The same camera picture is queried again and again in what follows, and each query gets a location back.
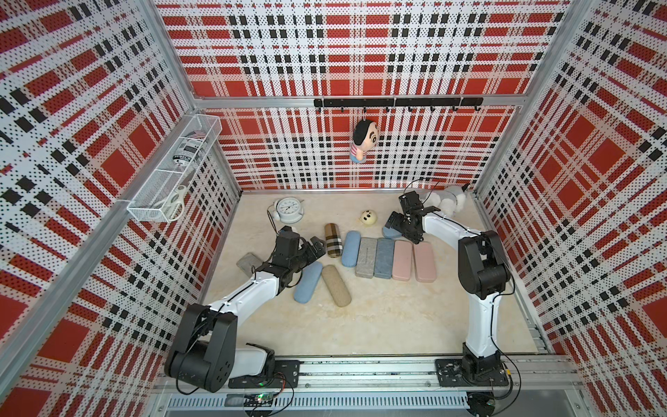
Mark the white scissors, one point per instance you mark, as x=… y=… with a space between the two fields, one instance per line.
x=171 y=208

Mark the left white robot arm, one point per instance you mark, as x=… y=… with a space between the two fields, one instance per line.
x=204 y=353

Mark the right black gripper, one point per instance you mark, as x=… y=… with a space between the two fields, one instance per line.
x=413 y=236

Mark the yellow panda squishy ball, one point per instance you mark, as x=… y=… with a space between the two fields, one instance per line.
x=368 y=217

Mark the white alarm clock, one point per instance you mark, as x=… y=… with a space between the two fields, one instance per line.
x=287 y=210

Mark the grey marble teal-lined case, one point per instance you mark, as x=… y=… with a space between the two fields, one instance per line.
x=249 y=263

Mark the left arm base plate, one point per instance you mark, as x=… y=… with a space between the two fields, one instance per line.
x=275 y=375

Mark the cartoon boy doll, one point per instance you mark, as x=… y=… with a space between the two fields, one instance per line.
x=365 y=137

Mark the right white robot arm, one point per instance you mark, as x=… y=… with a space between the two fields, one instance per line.
x=482 y=268

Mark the blue case with pink glasses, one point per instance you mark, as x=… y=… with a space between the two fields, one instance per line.
x=391 y=233

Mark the teal-lined glasses case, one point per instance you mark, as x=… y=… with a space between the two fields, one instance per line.
x=366 y=258

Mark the white plush toy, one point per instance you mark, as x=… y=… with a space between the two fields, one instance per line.
x=450 y=200

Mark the beige case with dark glasses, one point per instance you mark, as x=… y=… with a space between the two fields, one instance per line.
x=334 y=244

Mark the small circuit board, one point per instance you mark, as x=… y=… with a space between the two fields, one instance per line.
x=249 y=400

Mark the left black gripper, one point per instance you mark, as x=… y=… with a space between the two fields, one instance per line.
x=312 y=254

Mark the black hook rail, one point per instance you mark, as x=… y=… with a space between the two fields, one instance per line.
x=396 y=102

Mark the small pink glasses case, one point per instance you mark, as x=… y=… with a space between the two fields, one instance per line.
x=425 y=265

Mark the clear wall shelf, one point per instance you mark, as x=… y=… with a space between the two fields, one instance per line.
x=166 y=176

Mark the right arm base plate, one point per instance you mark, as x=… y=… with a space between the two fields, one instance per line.
x=471 y=372

